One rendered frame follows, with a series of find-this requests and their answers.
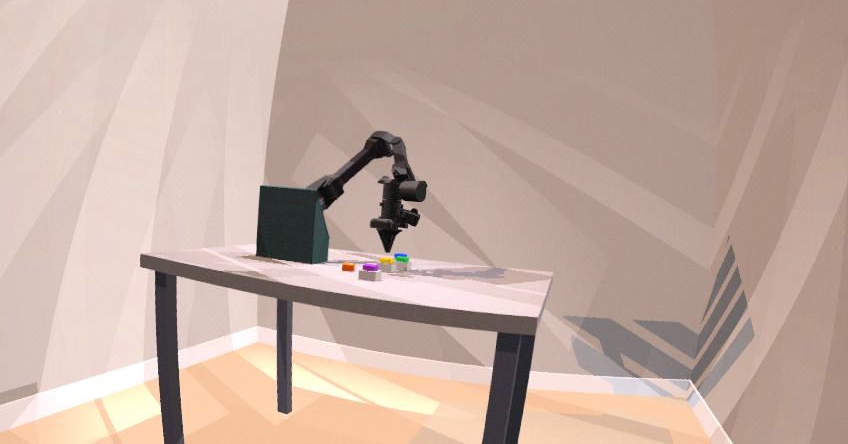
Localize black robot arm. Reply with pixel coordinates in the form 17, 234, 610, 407
307, 131, 428, 227

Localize purple button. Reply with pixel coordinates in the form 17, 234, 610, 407
358, 264, 382, 282

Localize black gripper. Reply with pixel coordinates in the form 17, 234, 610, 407
369, 199, 408, 253

